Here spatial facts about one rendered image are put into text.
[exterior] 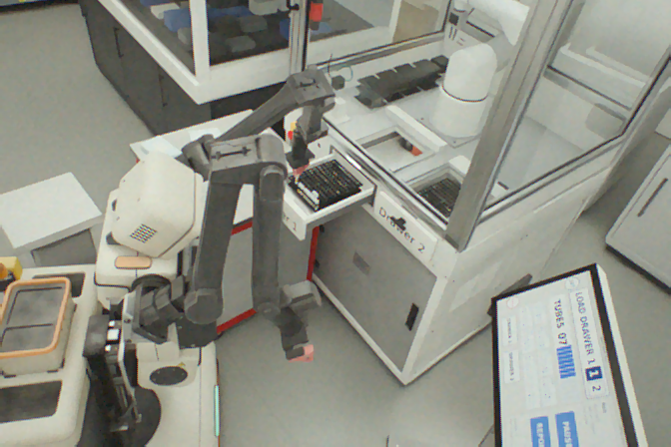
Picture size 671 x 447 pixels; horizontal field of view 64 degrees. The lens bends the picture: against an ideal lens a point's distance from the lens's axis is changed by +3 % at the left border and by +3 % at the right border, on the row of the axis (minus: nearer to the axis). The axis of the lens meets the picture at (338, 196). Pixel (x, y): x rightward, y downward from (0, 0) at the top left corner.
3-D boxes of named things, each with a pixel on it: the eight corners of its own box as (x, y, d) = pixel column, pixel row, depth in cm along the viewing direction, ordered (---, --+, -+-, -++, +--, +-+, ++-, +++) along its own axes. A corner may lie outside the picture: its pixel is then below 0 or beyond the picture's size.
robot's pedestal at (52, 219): (64, 371, 224) (12, 250, 173) (38, 322, 239) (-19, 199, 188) (135, 333, 240) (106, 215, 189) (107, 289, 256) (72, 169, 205)
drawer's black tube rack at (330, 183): (314, 218, 190) (316, 205, 186) (287, 190, 199) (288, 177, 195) (360, 197, 202) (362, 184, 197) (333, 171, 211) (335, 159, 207)
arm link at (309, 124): (300, 71, 132) (320, 108, 131) (320, 61, 133) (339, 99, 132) (293, 120, 174) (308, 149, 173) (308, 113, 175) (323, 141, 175)
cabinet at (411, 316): (403, 397, 233) (450, 284, 179) (277, 247, 288) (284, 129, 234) (531, 301, 282) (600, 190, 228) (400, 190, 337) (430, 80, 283)
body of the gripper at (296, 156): (281, 158, 184) (282, 142, 179) (305, 149, 189) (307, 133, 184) (291, 169, 181) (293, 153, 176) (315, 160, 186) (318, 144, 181)
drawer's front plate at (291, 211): (301, 240, 183) (303, 219, 176) (257, 193, 199) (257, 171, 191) (305, 239, 184) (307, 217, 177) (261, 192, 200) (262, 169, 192)
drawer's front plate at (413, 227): (426, 262, 183) (434, 241, 176) (373, 213, 198) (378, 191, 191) (430, 260, 184) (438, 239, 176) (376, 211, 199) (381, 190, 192)
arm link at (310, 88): (299, 59, 124) (319, 97, 123) (323, 64, 136) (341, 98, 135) (174, 152, 142) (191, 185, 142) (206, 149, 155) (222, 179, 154)
